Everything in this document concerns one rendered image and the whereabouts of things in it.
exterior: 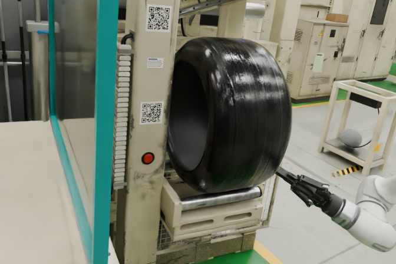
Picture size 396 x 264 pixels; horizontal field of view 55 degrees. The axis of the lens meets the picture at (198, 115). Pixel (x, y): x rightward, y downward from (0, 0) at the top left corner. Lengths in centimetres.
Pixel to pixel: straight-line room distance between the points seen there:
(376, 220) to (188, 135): 78
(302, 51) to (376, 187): 451
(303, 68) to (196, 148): 439
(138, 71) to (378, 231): 92
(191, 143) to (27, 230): 109
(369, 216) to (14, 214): 110
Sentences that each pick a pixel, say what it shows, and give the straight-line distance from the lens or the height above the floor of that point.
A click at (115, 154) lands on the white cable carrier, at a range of 124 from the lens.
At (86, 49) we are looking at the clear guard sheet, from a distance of 49.
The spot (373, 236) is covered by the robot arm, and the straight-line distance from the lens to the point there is 141.
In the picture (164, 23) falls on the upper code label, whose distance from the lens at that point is 114.
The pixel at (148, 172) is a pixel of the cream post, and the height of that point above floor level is 101.
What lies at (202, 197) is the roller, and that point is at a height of 92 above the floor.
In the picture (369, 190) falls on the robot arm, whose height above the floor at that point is 100.
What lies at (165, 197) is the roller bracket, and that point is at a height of 92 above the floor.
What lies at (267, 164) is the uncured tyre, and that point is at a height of 109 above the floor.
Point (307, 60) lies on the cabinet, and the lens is 588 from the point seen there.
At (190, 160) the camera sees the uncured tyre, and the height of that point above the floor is 93.
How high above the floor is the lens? 163
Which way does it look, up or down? 20 degrees down
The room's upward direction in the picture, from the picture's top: 7 degrees clockwise
